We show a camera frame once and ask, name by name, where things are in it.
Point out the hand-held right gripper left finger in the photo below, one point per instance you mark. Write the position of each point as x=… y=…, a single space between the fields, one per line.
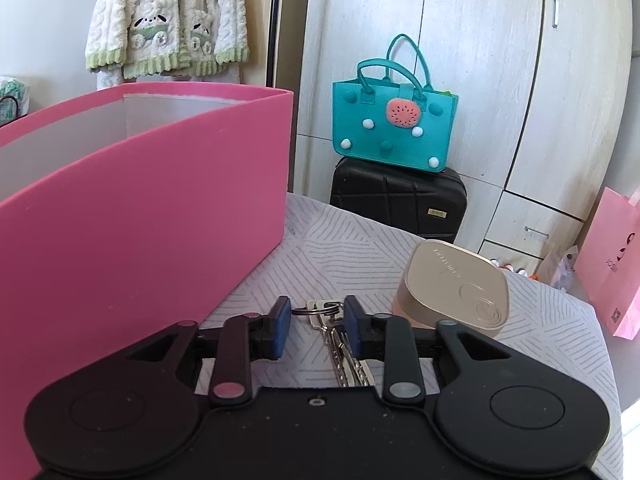
x=282 y=325

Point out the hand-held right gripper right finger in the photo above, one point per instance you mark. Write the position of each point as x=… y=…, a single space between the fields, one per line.
x=352 y=325

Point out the bunch of silver keys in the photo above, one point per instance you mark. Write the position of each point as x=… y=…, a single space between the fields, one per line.
x=347 y=370

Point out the pink cardboard box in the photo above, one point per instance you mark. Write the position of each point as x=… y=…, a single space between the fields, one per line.
x=150 y=235

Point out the pink box with gold lid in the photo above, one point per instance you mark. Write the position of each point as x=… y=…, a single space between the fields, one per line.
x=450 y=280

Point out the black suitcase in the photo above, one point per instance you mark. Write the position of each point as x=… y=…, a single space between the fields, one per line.
x=390 y=200

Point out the teal felt handbag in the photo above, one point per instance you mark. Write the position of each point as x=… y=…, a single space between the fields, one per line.
x=370 y=135

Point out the clear plastic bag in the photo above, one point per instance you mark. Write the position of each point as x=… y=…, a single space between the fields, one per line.
x=560 y=270

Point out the pink paper shopping bag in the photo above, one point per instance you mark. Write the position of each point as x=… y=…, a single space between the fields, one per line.
x=610 y=260

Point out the light wood wardrobe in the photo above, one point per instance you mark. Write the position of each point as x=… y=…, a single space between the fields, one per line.
x=500 y=85

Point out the black clothes rack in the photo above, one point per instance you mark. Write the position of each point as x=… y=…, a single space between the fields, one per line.
x=274 y=35

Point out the white fluffy garment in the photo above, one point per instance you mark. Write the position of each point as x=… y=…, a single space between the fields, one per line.
x=107 y=77

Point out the beige wooden cabinet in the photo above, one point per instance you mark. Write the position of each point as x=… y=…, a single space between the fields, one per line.
x=295 y=10

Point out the green printed white packet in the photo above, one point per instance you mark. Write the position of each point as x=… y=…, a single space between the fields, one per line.
x=12 y=92

